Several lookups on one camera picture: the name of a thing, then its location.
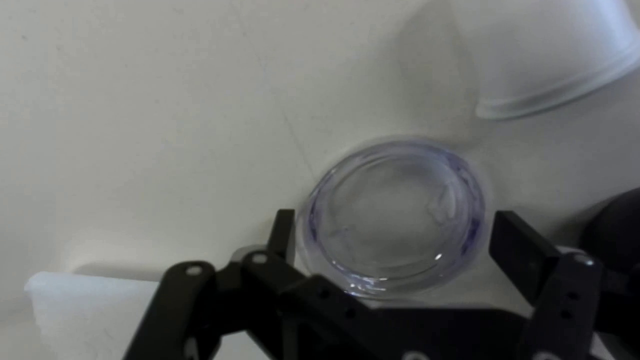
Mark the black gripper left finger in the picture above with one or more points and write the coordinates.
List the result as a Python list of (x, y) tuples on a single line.
[(220, 312)]

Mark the small white coffee pod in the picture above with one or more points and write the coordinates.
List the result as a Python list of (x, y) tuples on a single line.
[(547, 46)]

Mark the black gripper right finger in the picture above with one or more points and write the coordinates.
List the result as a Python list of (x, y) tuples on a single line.
[(561, 301)]

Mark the clear plastic lid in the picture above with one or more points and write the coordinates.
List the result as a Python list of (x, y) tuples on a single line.
[(392, 221)]

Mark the white folded napkin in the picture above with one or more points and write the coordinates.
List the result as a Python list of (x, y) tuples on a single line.
[(80, 312)]

